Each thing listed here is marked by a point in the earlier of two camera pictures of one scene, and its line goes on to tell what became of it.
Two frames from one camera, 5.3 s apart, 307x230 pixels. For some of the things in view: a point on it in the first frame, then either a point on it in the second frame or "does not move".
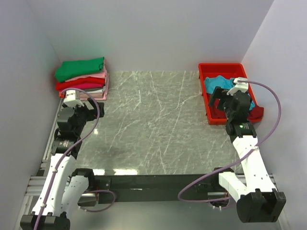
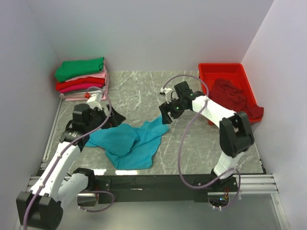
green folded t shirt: (76, 67) does not move
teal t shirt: (224, 83) → (130, 148)
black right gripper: (216, 94) → (165, 108)
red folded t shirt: (60, 85) does not move
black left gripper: (92, 113) → (116, 119)
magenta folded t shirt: (87, 86) does not move
